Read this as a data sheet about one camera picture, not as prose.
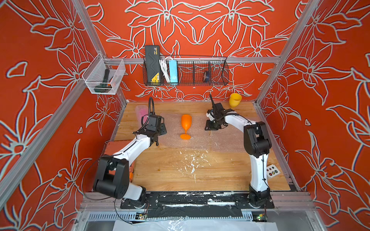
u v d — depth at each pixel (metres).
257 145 0.56
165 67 0.86
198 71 0.98
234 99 1.01
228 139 0.97
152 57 0.85
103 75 0.89
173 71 0.90
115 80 0.86
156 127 0.68
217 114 0.85
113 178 0.43
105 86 0.81
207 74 0.92
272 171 0.80
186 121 1.00
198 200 0.74
